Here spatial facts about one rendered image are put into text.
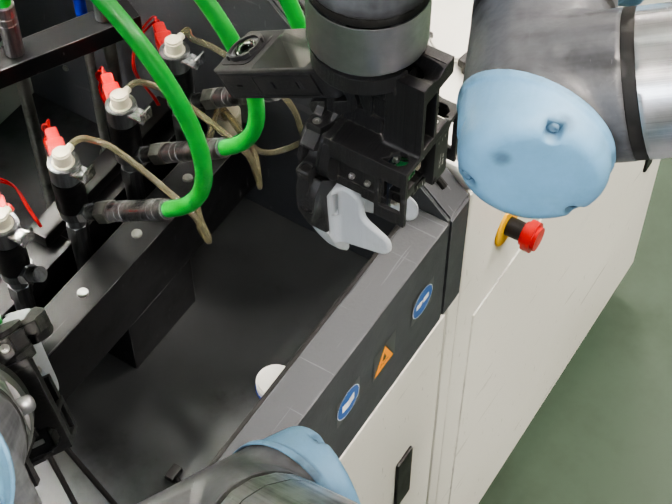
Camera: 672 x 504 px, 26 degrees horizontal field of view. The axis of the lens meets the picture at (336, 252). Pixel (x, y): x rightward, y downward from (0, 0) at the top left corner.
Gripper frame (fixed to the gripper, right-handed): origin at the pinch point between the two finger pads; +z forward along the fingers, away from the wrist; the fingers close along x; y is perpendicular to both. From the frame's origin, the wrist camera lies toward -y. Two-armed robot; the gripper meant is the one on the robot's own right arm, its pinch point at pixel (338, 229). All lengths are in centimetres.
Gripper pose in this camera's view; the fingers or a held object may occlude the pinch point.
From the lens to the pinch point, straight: 105.1
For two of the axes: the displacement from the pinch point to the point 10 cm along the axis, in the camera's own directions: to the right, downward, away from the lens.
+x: 5.3, -6.7, 5.2
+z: 0.0, 6.1, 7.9
